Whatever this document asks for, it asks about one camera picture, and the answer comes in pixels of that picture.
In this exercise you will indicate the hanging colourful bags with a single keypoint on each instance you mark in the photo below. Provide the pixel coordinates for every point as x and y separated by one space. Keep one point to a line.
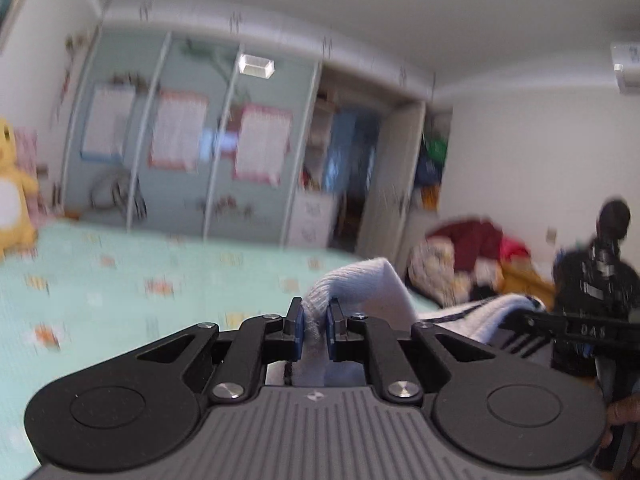
432 165

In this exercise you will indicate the beige wall socket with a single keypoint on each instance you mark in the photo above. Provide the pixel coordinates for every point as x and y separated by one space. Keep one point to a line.
550 234

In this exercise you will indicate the mint quilted bed cover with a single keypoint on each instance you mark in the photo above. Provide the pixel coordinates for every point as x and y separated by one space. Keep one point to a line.
150 270

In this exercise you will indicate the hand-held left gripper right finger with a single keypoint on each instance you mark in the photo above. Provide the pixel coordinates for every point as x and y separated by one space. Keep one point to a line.
331 335

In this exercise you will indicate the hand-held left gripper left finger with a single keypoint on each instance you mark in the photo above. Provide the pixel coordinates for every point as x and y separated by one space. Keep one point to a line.
299 332

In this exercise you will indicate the pile of mixed clothes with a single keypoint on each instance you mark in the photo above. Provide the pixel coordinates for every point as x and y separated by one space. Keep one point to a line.
470 245

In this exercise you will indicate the white wardrobe door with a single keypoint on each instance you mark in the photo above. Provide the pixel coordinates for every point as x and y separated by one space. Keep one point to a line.
392 175

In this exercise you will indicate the white wardrobe shelves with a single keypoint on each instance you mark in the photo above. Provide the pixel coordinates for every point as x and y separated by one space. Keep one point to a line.
317 130

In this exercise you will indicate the blue-bordered wall poster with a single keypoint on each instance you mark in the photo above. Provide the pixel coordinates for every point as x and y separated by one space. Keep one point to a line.
107 120

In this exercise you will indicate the hanging blue clothes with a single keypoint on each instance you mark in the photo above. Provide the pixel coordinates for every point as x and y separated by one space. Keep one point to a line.
350 150

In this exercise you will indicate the red-bordered wall poster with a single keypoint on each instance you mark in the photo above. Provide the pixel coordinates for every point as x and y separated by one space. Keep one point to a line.
177 130

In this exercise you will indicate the yellow plush toy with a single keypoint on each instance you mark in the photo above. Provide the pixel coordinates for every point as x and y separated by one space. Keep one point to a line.
12 195

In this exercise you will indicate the white black-striped knit sweater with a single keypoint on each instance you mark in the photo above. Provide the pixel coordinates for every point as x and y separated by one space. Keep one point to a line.
360 285

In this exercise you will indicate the pink-bordered wall poster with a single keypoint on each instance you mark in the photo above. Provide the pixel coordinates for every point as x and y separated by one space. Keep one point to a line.
262 145

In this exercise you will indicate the pink floral pillow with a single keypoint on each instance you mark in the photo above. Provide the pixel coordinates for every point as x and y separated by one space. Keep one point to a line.
27 145

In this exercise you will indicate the white drawer cabinet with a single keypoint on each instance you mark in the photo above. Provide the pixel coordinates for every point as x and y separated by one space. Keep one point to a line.
312 220

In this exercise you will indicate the person's right hand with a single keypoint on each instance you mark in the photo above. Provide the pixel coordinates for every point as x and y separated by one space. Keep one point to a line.
625 410

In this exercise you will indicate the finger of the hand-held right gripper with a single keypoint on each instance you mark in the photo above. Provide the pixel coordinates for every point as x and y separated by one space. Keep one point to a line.
530 332

